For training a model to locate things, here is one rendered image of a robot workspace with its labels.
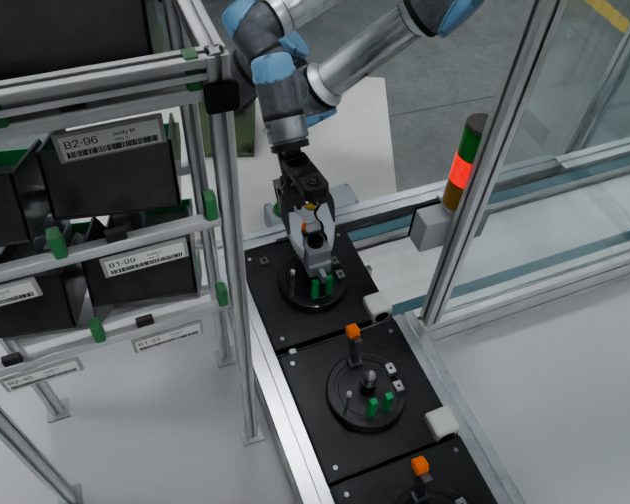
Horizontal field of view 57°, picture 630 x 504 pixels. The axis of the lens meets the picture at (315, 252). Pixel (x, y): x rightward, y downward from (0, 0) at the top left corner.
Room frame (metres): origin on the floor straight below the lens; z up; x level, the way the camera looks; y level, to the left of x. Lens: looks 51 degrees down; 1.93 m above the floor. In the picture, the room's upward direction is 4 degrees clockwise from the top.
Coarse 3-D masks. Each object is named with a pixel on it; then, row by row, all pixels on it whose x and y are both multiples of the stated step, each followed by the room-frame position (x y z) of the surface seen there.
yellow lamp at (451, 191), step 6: (450, 180) 0.66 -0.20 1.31; (450, 186) 0.65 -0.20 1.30; (456, 186) 0.65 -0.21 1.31; (444, 192) 0.66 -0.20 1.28; (450, 192) 0.65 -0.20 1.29; (456, 192) 0.64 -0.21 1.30; (462, 192) 0.64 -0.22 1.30; (444, 198) 0.66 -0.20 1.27; (450, 198) 0.65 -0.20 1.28; (456, 198) 0.64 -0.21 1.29; (450, 204) 0.64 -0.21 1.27; (456, 204) 0.64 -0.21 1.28
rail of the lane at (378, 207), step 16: (400, 192) 0.98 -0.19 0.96; (416, 192) 0.98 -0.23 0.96; (432, 192) 0.99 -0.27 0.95; (352, 208) 0.91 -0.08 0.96; (368, 208) 0.92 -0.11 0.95; (384, 208) 0.92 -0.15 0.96; (400, 208) 0.93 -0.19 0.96; (336, 224) 0.86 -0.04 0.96; (352, 224) 0.88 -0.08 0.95; (368, 224) 0.89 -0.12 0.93; (256, 240) 0.80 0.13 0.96; (272, 240) 0.80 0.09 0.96; (288, 240) 0.80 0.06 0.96
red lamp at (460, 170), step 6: (456, 156) 0.66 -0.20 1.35; (456, 162) 0.66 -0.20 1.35; (462, 162) 0.65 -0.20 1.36; (456, 168) 0.65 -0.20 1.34; (462, 168) 0.64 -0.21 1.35; (468, 168) 0.64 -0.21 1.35; (450, 174) 0.66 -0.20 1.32; (456, 174) 0.65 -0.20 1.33; (462, 174) 0.64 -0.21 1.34; (468, 174) 0.64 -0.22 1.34; (456, 180) 0.65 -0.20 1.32; (462, 180) 0.64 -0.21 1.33; (462, 186) 0.64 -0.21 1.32
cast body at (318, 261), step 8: (304, 240) 0.69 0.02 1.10; (312, 240) 0.69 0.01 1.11; (320, 240) 0.69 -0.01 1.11; (312, 248) 0.68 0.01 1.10; (320, 248) 0.68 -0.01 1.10; (328, 248) 0.68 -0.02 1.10; (312, 256) 0.66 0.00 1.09; (320, 256) 0.67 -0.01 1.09; (328, 256) 0.67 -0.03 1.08; (304, 264) 0.68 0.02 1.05; (312, 264) 0.66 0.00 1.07; (320, 264) 0.66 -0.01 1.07; (328, 264) 0.67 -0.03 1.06; (312, 272) 0.65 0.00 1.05; (320, 272) 0.65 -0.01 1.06; (328, 272) 0.67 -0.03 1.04; (320, 280) 0.65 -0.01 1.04
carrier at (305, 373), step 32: (320, 352) 0.53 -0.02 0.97; (384, 352) 0.54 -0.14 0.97; (288, 384) 0.47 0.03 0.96; (320, 384) 0.47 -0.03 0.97; (352, 384) 0.47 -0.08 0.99; (384, 384) 0.47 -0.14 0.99; (416, 384) 0.48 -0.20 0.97; (320, 416) 0.41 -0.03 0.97; (352, 416) 0.41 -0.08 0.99; (384, 416) 0.41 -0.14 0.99; (416, 416) 0.42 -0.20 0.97; (448, 416) 0.42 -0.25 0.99; (320, 448) 0.36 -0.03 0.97; (352, 448) 0.36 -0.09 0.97; (384, 448) 0.36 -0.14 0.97; (416, 448) 0.37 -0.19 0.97
